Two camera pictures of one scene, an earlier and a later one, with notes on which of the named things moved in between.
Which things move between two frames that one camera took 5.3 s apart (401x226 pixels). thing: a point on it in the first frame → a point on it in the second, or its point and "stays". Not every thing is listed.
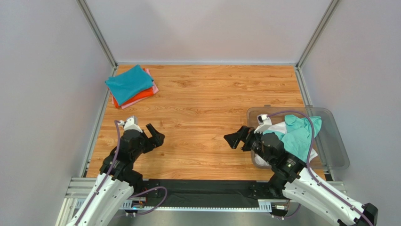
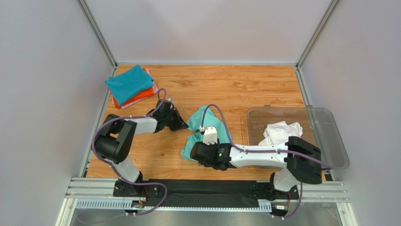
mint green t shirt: x=298 y=137 → x=194 y=118
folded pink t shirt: x=156 y=91 stays
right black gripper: x=247 y=139 → x=199 y=151
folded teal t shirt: x=127 y=84 stays
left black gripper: x=157 y=138 → x=180 y=124
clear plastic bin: x=332 y=154 stays
